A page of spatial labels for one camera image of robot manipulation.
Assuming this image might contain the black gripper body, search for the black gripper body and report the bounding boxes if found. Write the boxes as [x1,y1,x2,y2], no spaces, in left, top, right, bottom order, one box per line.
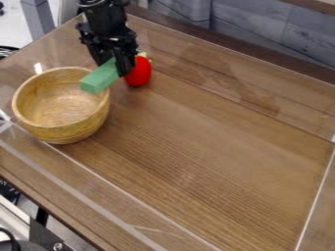
[75,6,141,57]

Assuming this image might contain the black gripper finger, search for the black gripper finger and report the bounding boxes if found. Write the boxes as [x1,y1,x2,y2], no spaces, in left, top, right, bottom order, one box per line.
[114,47,138,76]
[91,45,114,66]

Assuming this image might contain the green rectangular block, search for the green rectangular block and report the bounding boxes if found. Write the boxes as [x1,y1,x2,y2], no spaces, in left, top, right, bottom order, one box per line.
[81,59,119,94]

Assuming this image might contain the brown wooden bowl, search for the brown wooden bowl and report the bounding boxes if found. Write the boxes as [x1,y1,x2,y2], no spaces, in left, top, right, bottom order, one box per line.
[12,67,110,144]

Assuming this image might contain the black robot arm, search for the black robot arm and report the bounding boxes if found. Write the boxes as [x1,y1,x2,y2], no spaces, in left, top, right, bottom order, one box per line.
[77,0,139,76]

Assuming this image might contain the red plush strawberry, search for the red plush strawberry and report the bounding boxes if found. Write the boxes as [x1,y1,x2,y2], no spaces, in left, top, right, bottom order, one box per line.
[125,52,153,87]

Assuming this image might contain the black table leg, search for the black table leg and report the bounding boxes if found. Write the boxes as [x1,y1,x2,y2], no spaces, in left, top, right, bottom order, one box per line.
[35,208,48,227]

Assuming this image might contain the grey post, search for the grey post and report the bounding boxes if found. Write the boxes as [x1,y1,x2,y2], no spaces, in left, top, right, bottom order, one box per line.
[20,0,56,40]

